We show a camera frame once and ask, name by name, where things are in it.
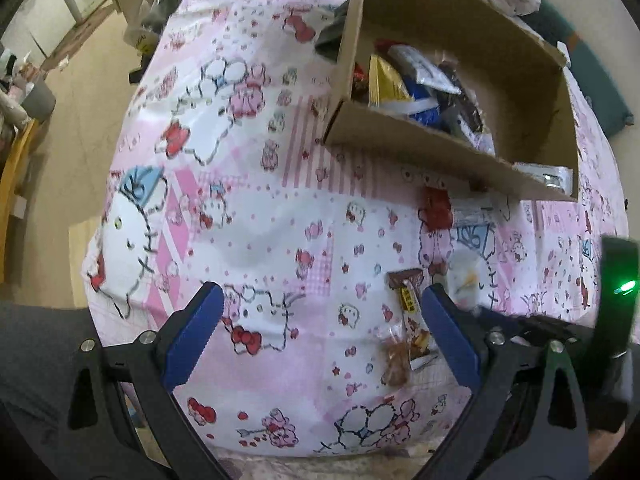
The floral bed sheet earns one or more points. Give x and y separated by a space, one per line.
325 467

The brown yellow-label snack packet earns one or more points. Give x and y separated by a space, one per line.
410 300

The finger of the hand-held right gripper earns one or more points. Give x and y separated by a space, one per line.
550 330

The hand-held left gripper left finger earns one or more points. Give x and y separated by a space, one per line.
192 340

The yellow wooden chair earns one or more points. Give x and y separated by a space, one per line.
15 185

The grey bin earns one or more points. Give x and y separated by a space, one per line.
39 102

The blue snack packet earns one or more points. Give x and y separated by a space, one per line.
419 91

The dark brown snack packet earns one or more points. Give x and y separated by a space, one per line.
465 105

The silver snack packet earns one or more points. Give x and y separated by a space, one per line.
547 177

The cardboard box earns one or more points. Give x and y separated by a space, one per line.
510 110

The clear plastic snack packet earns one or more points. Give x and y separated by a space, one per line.
467 280

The plastic bag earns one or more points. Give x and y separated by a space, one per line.
147 20

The clear packet of brown snack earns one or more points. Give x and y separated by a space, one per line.
396 357

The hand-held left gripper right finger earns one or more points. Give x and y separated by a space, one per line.
450 335

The black floor item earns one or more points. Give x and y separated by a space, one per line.
136 76

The pink cartoon printed blanket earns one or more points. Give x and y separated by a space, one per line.
250 210

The red and white snack packet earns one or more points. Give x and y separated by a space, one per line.
437 207

